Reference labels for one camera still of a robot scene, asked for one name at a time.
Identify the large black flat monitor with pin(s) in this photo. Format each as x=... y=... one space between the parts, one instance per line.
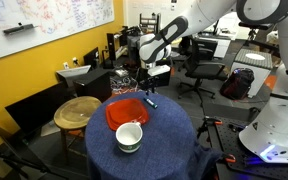
x=37 y=106

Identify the white cup with green print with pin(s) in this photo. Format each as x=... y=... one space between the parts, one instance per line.
x=129 y=146

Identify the black camera tripod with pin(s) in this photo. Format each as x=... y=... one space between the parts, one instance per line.
x=14 y=161

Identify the black depth sensor bar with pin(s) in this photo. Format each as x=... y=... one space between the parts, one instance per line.
x=255 y=26

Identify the round wooden stool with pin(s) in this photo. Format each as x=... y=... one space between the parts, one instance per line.
x=77 y=112

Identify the small black flat monitor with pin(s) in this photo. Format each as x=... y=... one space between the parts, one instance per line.
x=10 y=143

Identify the white desk cabinet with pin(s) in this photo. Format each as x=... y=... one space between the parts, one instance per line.
x=221 y=46

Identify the teal and white marker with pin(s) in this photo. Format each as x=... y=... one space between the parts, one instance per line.
x=150 y=102

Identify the red square plate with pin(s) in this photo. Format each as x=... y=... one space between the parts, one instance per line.
x=126 y=111

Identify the blue tablecloth round table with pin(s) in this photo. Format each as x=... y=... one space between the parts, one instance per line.
x=164 y=140

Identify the black desk cabinet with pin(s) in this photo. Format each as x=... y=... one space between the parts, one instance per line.
x=165 y=80

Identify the black computer tower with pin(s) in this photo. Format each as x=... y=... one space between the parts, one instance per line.
x=92 y=83

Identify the white cabinet with grey top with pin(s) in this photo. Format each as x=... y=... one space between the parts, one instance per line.
x=252 y=65

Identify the black upright monitor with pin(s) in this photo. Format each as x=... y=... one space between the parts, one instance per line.
x=91 y=58

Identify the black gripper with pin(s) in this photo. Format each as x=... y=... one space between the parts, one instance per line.
x=149 y=81

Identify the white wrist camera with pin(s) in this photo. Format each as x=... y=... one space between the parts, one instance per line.
x=159 y=70

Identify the grey flat monitor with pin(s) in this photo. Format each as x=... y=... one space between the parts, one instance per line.
x=73 y=71

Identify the wall whiteboard with writing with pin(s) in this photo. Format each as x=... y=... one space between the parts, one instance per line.
x=34 y=20

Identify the black perforated base board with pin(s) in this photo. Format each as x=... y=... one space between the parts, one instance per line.
x=230 y=143

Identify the black backpack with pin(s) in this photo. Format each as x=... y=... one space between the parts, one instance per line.
x=237 y=84

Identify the black office chair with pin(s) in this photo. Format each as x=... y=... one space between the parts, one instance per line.
x=200 y=68

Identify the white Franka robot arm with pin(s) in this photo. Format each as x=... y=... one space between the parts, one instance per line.
x=277 y=126

